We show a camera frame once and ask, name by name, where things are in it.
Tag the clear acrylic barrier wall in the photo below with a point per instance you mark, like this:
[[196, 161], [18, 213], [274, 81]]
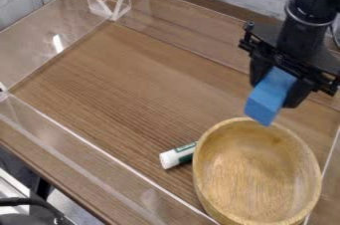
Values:
[[112, 81]]

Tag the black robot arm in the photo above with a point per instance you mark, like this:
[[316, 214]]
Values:
[[308, 18]]

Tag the black metal stand base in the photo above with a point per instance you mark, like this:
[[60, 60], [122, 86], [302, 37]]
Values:
[[27, 219]]

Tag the blue rectangular block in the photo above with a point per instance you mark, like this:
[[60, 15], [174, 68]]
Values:
[[267, 98]]

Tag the brown wooden bowl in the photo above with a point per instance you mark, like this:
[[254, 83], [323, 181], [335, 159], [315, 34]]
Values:
[[256, 175]]

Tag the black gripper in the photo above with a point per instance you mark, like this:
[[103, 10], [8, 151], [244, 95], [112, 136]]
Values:
[[310, 63]]

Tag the white green glue stick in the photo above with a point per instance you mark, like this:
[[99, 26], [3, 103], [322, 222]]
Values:
[[178, 156]]

